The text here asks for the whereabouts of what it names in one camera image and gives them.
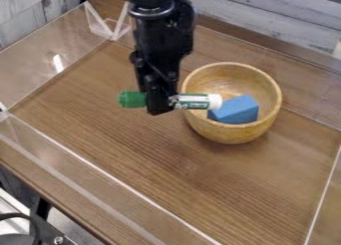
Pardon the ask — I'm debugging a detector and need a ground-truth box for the blue rectangular block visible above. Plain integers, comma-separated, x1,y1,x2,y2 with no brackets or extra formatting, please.
206,95,259,124

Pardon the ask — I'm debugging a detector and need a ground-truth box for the black table leg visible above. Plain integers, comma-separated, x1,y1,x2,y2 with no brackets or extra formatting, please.
36,197,52,220

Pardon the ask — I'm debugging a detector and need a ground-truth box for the clear acrylic tray wall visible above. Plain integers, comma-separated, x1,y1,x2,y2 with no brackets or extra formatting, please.
0,0,341,245

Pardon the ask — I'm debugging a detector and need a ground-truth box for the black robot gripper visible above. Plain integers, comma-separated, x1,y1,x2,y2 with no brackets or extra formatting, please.
130,6,195,116

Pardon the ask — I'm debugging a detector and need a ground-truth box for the black metal bracket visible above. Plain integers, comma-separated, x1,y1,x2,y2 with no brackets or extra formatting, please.
25,218,79,245

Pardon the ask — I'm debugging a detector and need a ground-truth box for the brown wooden bowl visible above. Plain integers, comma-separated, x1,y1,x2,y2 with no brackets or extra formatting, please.
181,62,282,144

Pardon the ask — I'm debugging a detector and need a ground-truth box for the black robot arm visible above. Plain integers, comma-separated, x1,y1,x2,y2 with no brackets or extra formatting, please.
130,0,195,116

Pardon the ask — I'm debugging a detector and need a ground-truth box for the green and white marker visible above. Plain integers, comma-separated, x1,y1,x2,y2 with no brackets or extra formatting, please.
118,91,222,110

